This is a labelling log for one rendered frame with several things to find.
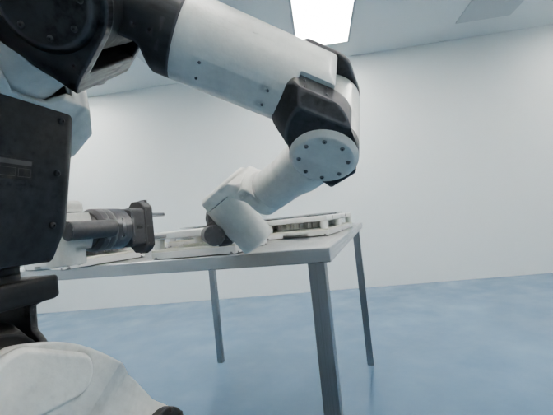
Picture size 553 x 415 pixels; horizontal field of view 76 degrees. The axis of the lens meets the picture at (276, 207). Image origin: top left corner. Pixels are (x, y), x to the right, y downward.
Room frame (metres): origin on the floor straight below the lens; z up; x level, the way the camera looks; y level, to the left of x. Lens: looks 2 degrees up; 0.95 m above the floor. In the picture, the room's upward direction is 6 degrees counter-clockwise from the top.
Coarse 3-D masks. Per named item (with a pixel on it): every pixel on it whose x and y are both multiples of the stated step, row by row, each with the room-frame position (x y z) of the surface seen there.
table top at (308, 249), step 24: (288, 240) 1.17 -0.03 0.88; (312, 240) 1.05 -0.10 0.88; (336, 240) 0.96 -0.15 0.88; (96, 264) 1.00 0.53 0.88; (120, 264) 0.96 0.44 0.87; (144, 264) 0.94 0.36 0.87; (168, 264) 0.92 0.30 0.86; (192, 264) 0.90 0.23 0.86; (216, 264) 0.88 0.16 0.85; (240, 264) 0.86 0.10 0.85; (264, 264) 0.84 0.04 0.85; (288, 264) 0.83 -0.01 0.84
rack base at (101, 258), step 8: (88, 256) 1.00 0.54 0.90; (96, 256) 0.99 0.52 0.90; (104, 256) 1.01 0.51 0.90; (112, 256) 1.03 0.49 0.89; (120, 256) 1.05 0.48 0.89; (128, 256) 1.07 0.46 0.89; (136, 256) 1.09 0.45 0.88; (32, 264) 1.02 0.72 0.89; (40, 264) 0.99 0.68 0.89; (80, 264) 0.95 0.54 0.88; (88, 264) 0.97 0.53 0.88
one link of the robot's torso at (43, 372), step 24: (0, 360) 0.36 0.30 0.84; (24, 360) 0.38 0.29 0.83; (48, 360) 0.41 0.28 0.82; (72, 360) 0.44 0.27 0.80; (96, 360) 0.49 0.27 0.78; (0, 384) 0.36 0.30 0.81; (24, 384) 0.38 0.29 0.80; (48, 384) 0.41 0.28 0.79; (72, 384) 0.44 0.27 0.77; (96, 384) 0.49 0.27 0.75; (120, 384) 0.56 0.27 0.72; (0, 408) 0.36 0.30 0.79; (24, 408) 0.38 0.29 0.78; (48, 408) 0.41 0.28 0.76; (72, 408) 0.45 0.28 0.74; (96, 408) 0.49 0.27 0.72; (120, 408) 0.56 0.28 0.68; (144, 408) 0.61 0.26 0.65; (168, 408) 0.65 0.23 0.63
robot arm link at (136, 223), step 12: (132, 204) 0.82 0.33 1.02; (144, 204) 0.82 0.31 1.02; (120, 216) 0.74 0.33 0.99; (132, 216) 0.78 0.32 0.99; (144, 216) 0.81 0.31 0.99; (120, 228) 0.72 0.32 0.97; (132, 228) 0.77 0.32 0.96; (144, 228) 0.81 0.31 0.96; (120, 240) 0.73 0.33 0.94; (132, 240) 0.77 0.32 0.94; (144, 240) 0.81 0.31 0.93; (144, 252) 0.84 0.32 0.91
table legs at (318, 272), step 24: (312, 264) 0.83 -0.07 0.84; (360, 264) 2.19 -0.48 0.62; (216, 288) 2.50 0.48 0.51; (312, 288) 0.83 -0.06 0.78; (360, 288) 2.19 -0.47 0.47; (216, 312) 2.47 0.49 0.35; (216, 336) 2.48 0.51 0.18; (336, 360) 0.84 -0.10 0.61; (336, 384) 0.82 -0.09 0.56; (336, 408) 0.83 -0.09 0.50
